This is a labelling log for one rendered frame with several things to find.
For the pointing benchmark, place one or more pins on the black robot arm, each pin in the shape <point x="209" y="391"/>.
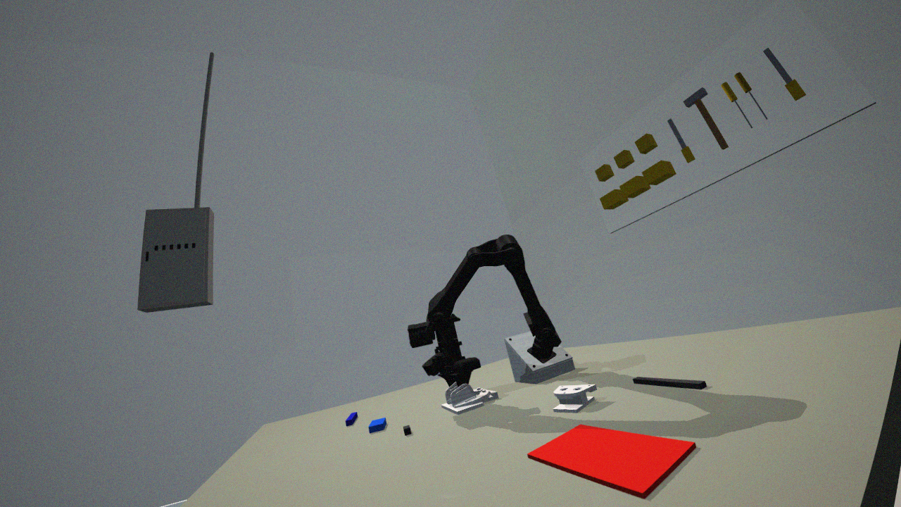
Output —
<point x="502" y="251"/>

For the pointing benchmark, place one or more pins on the dark grey flat bar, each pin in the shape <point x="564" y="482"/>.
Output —
<point x="690" y="384"/>

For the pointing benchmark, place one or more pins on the blue rectangular block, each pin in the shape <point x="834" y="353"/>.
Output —
<point x="377" y="425"/>

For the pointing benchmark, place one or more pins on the red flat plate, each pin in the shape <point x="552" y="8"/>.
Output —
<point x="632" y="463"/>

